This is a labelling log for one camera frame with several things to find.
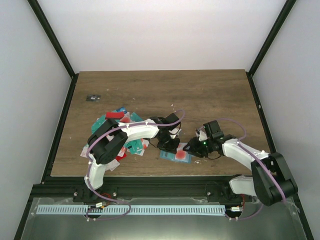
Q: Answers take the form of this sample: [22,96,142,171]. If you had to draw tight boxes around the blue card holder wallet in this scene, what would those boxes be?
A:
[159,142,192,164]

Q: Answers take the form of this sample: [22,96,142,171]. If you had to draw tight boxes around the red white circle card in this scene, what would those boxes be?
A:
[174,142,190,163]

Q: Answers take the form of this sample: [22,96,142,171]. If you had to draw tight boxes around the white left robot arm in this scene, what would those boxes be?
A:
[84,113,183,202]

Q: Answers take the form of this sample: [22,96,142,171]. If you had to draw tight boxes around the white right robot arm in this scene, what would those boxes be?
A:
[182,120,298,206]

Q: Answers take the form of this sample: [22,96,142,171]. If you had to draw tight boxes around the red card on pile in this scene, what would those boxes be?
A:
[105,111,125,120]

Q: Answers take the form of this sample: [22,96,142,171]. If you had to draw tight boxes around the black VIP card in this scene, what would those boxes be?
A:
[86,94,101,102]

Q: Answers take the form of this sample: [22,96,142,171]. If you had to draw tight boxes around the metal front plate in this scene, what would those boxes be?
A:
[17,198,307,240]

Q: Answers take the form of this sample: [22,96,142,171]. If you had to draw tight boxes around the light blue slotted strip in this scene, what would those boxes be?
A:
[36,204,226,216]

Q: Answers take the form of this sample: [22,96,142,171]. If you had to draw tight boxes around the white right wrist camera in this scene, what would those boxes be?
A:
[195,127,208,142]

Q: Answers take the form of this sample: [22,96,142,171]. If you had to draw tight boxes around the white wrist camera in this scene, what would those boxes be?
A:
[195,127,208,142]
[169,128,181,139]

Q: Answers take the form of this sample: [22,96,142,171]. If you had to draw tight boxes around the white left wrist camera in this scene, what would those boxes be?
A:
[169,128,181,139]

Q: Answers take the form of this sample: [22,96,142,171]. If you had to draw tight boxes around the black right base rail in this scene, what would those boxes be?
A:
[246,72,277,153]

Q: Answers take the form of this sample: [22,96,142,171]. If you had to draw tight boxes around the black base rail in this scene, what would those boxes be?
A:
[246,72,277,153]
[40,73,79,185]

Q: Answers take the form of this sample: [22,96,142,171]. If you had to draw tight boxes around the black front mounting rail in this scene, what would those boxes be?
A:
[30,176,251,204]

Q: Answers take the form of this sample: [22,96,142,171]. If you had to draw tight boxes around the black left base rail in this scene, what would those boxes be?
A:
[40,73,79,185]

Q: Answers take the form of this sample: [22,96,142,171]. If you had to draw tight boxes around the black right frame post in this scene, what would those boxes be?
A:
[246,0,297,78]

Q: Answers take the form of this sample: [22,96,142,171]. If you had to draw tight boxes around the black frame post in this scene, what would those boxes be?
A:
[246,0,297,78]
[27,0,76,79]

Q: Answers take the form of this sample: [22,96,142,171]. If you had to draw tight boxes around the black left frame post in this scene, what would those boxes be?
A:
[27,0,76,79]

